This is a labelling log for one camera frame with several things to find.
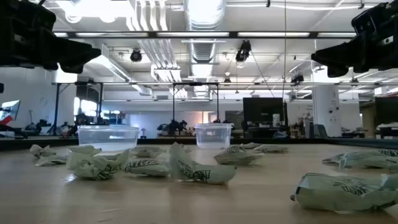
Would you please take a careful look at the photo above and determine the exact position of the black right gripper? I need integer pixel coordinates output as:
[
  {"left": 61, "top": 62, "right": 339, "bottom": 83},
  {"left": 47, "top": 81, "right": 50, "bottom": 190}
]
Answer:
[{"left": 310, "top": 15, "right": 398, "bottom": 78}]

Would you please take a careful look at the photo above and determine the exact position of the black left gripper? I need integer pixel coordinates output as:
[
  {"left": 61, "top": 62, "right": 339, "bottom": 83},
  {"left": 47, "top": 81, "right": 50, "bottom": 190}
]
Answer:
[{"left": 0, "top": 29, "right": 102, "bottom": 75}]

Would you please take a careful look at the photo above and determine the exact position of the white building pillar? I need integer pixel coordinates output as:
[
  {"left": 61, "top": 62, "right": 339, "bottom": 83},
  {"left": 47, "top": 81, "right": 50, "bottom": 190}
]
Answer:
[{"left": 312, "top": 67, "right": 343, "bottom": 138}]

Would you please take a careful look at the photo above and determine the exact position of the black ceiling spotlight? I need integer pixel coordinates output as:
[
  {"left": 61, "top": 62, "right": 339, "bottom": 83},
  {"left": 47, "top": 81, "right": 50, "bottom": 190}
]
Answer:
[
  {"left": 235, "top": 39, "right": 252, "bottom": 62},
  {"left": 129, "top": 49, "right": 143, "bottom": 63}
]

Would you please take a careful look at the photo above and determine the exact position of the black computer monitor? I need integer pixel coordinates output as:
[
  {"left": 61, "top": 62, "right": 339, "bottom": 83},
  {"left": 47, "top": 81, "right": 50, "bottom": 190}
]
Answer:
[
  {"left": 243, "top": 97, "right": 289, "bottom": 125},
  {"left": 374, "top": 96, "right": 398, "bottom": 127}
]

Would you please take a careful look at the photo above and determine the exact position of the tilted colourful screen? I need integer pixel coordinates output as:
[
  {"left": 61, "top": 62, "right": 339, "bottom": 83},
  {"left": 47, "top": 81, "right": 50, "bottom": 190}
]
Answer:
[{"left": 0, "top": 100, "right": 21, "bottom": 127}]

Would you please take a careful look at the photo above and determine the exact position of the large clear plastic container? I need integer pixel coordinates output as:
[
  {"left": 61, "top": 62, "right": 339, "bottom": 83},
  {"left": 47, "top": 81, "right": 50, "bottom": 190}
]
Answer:
[{"left": 76, "top": 124, "right": 140, "bottom": 152}]

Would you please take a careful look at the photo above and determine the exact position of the small clear plastic container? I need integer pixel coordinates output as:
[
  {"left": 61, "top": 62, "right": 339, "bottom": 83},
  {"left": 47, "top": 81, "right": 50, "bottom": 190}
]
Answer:
[{"left": 194, "top": 123, "right": 233, "bottom": 149}]

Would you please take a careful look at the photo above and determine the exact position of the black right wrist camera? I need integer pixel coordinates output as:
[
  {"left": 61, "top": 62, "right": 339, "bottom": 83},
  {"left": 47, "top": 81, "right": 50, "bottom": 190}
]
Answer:
[{"left": 351, "top": 1, "right": 391, "bottom": 35}]

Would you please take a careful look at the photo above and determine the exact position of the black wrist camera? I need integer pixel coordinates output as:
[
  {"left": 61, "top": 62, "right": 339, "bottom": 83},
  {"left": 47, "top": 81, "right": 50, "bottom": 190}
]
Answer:
[
  {"left": 0, "top": 0, "right": 57, "bottom": 35},
  {"left": 351, "top": 1, "right": 391, "bottom": 35}
]

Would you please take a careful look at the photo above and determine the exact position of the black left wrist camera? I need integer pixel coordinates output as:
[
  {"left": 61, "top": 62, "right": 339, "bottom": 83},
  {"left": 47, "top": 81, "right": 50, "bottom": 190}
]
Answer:
[{"left": 0, "top": 0, "right": 57, "bottom": 35}]

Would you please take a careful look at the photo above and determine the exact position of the silver ceiling air duct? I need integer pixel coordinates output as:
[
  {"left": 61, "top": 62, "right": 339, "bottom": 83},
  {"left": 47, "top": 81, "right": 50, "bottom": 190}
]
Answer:
[{"left": 183, "top": 0, "right": 228, "bottom": 63}]

